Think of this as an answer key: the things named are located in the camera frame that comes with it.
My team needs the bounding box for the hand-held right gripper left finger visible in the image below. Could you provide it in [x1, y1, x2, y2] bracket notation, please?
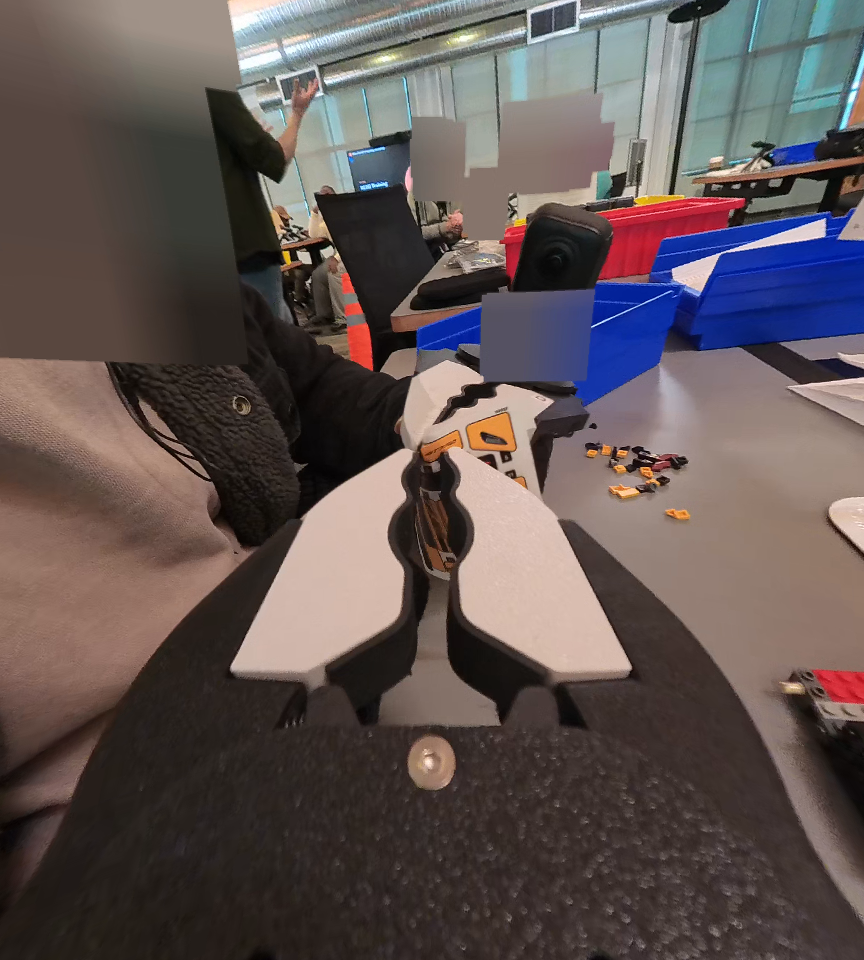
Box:
[229, 448, 414, 689]

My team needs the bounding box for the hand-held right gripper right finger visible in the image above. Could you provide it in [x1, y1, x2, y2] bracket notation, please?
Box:
[447, 448, 635, 687]

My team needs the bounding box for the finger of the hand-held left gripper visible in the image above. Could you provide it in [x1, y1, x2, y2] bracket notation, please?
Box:
[528, 390, 592, 498]
[399, 360, 511, 453]

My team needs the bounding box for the orange sticker sheet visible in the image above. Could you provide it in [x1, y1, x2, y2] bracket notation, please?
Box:
[413, 382, 547, 580]

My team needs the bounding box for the person's left forearm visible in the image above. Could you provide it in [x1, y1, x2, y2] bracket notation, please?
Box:
[240, 283, 419, 519]

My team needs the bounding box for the grey desk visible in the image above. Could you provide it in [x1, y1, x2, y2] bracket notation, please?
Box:
[379, 330, 864, 960]

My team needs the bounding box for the scatter of small toy pieces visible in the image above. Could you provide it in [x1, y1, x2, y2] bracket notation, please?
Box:
[585, 442, 691, 500]

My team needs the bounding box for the orange traffic cone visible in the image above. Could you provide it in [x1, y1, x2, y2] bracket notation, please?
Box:
[340, 271, 375, 372]

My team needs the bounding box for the red plastic bin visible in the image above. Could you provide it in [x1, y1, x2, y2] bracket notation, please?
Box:
[503, 196, 746, 285]

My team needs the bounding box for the wooden table with black cushion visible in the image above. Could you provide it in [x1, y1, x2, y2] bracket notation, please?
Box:
[390, 240, 511, 335]

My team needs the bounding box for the black fleece jacket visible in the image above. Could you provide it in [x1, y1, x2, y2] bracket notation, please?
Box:
[0, 360, 304, 960]

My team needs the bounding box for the black mesh chair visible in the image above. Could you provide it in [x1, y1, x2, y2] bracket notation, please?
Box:
[314, 186, 436, 369]

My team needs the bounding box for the black monitor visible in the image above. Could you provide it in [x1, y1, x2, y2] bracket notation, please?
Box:
[347, 142, 412, 193]

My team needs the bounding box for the white paper sheet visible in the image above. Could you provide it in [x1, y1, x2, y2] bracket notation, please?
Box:
[690, 219, 830, 290]

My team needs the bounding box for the large blue plastic bin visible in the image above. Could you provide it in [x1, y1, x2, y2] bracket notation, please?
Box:
[653, 213, 864, 351]

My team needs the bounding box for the ceiling air vent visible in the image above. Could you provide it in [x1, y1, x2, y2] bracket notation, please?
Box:
[528, 0, 580, 45]
[276, 66, 324, 105]

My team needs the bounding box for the long wooden table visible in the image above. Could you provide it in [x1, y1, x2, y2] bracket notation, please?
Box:
[693, 152, 864, 226]

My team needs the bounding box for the beige hoodie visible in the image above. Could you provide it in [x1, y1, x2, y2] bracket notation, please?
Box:
[0, 356, 305, 901]

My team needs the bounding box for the black floor lamp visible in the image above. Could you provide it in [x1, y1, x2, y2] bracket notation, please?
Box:
[666, 0, 733, 198]

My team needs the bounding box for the silver ceiling duct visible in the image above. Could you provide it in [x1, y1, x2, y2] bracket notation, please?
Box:
[231, 0, 673, 87]

